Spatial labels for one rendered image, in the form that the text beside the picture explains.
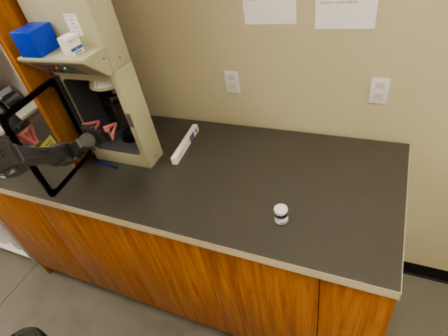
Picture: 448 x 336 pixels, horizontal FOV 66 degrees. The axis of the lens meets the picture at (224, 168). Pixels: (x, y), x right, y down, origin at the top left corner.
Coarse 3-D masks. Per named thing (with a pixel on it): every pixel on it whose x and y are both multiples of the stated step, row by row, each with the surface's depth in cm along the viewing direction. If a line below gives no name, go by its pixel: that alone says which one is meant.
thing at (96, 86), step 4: (92, 84) 140; (96, 84) 139; (100, 84) 138; (104, 84) 138; (108, 84) 138; (92, 88) 141; (96, 88) 139; (100, 88) 139; (104, 88) 138; (108, 88) 138; (112, 88) 139
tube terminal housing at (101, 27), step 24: (24, 0) 121; (48, 0) 117; (72, 0) 113; (96, 0) 115; (96, 24) 116; (120, 48) 128; (120, 72) 130; (120, 96) 134; (144, 120) 148; (144, 144) 150
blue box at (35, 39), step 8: (32, 24) 123; (40, 24) 121; (48, 24) 122; (16, 32) 118; (24, 32) 117; (32, 32) 117; (40, 32) 120; (48, 32) 122; (16, 40) 120; (24, 40) 119; (32, 40) 117; (40, 40) 120; (48, 40) 123; (56, 40) 126; (24, 48) 122; (32, 48) 120; (40, 48) 120; (48, 48) 123; (56, 48) 126; (24, 56) 124; (32, 56) 123; (40, 56) 121
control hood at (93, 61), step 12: (60, 48) 127; (84, 48) 123; (96, 48) 121; (24, 60) 125; (36, 60) 122; (48, 60) 120; (60, 60) 118; (72, 60) 115; (84, 60) 114; (96, 60) 119; (108, 60) 124; (84, 72) 127; (96, 72) 123; (108, 72) 125
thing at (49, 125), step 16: (48, 96) 138; (32, 112) 132; (48, 112) 139; (64, 112) 147; (16, 128) 126; (32, 128) 132; (48, 128) 139; (64, 128) 147; (32, 144) 133; (48, 144) 140; (80, 160) 158; (48, 176) 141; (64, 176) 150
